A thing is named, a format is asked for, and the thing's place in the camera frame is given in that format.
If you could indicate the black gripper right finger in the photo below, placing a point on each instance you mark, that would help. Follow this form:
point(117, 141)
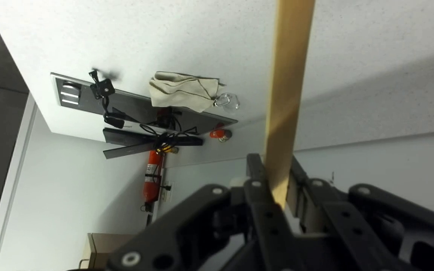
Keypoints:
point(372, 230)

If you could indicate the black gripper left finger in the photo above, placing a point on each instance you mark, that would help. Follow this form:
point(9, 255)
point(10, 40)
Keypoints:
point(203, 224)

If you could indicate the wooden cooking stick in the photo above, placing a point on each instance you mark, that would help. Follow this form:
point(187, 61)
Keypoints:
point(292, 32)

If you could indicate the red fire extinguisher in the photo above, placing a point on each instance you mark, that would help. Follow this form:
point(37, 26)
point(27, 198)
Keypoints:
point(152, 180)

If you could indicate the beige cloth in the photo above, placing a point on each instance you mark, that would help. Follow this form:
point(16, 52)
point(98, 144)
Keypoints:
point(194, 93)

